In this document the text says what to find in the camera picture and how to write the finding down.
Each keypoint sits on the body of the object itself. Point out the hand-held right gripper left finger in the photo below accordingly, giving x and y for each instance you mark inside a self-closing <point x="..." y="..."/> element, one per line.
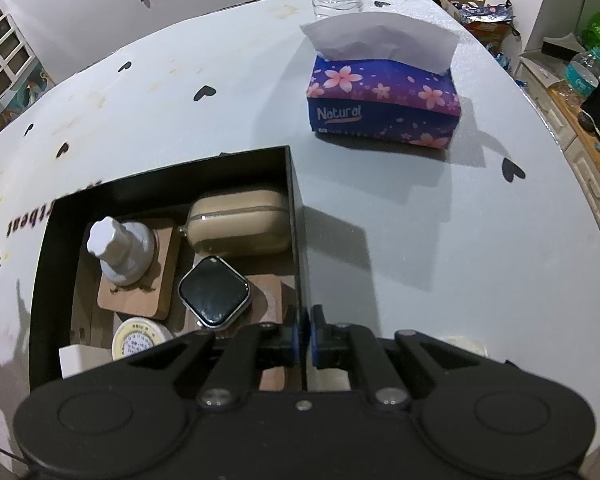
<point x="294" y="334"/>

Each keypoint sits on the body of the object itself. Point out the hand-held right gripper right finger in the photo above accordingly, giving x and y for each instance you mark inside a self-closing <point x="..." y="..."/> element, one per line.
<point x="311" y="335"/>

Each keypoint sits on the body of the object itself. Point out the plain wooden block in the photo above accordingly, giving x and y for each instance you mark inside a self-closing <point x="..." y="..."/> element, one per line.
<point x="267" y="300"/>

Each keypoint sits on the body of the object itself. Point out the black smartwatch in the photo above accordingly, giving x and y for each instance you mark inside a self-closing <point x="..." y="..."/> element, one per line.
<point x="212" y="290"/>

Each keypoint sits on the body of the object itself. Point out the carved wooden block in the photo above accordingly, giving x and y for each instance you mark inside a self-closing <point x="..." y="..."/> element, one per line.
<point x="155" y="300"/>

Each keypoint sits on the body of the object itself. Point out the round yellow-rimmed tin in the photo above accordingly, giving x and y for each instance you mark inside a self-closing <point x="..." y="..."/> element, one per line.
<point x="137" y="342"/>

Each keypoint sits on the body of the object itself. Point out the white round knob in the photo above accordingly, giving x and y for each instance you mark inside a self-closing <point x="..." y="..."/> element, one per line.
<point x="122" y="250"/>

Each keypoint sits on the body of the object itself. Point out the black box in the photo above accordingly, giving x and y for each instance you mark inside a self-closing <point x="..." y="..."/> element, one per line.
<point x="155" y="185"/>

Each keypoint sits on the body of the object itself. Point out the small white box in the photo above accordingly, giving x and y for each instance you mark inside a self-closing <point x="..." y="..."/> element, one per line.
<point x="80" y="360"/>

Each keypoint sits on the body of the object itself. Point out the beige earbud case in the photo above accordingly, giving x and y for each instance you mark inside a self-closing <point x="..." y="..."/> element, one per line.
<point x="240" y="225"/>

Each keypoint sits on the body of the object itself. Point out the purple floral tissue pack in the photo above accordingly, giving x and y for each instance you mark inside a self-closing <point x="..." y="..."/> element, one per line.
<point x="380" y="95"/>

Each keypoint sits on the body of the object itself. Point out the cardboard box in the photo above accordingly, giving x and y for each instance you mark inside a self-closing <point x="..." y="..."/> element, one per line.
<point x="490" y="35"/>

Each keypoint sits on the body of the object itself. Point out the clear bottle blue label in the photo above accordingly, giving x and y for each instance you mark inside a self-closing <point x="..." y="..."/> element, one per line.
<point x="582" y="75"/>

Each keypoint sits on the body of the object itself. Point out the white framed glass cabinet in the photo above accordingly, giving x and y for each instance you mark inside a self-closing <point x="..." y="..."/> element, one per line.
<point x="2" y="50"/>

